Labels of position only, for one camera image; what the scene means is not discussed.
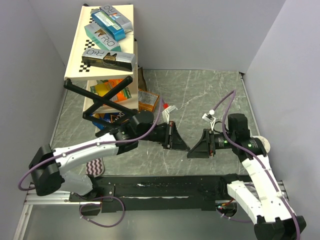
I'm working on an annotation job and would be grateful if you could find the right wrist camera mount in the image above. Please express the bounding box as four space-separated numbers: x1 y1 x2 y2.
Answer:
201 109 216 131

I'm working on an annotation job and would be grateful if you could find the cream two-tier shelf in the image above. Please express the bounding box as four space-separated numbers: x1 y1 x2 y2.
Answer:
64 4 139 114

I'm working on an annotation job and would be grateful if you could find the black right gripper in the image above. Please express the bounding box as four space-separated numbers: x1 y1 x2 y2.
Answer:
187 128 236 158

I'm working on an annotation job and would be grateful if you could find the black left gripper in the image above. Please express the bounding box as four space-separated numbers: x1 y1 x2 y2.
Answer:
137 120 190 151

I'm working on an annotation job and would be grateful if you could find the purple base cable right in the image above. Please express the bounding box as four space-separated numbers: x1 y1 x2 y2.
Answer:
216 199 253 223

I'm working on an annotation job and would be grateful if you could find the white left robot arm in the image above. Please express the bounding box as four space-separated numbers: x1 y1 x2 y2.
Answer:
29 110 190 201

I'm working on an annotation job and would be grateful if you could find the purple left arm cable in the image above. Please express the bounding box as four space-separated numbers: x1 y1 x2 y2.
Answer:
17 96 165 192

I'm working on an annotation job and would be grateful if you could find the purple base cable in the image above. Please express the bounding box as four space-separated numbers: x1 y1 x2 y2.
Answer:
78 195 126 228
216 199 253 223

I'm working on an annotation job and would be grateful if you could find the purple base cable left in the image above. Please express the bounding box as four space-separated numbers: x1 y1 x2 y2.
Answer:
78 195 126 228

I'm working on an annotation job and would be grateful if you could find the white tape roll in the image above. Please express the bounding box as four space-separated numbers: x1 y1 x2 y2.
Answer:
255 135 271 154

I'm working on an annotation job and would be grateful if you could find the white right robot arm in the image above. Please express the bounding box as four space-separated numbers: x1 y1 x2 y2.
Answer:
187 110 307 240

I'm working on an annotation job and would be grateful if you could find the silver R&O box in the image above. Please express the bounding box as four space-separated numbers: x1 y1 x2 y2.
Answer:
99 4 134 33

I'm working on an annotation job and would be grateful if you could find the orange Kettle chips bag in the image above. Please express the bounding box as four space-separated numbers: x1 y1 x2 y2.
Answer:
138 89 160 112

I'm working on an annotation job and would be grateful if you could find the orange sponge package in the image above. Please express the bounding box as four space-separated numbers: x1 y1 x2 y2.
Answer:
90 79 132 103

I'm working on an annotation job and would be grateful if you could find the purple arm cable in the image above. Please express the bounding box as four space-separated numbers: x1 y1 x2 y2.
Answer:
17 96 165 192
213 90 302 240

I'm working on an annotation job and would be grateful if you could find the blue foil box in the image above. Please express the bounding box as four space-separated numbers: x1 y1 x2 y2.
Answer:
91 10 126 41

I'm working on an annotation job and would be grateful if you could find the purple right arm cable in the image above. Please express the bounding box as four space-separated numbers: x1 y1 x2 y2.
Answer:
213 90 302 240

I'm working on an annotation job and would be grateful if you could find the dark grey R&O box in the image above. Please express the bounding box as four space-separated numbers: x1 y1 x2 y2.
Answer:
81 48 137 72

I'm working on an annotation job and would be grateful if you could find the teal R&O box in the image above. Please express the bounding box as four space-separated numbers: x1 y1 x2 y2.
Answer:
84 22 122 52

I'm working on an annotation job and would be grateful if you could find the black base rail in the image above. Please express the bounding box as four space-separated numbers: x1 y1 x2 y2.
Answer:
68 174 253 214

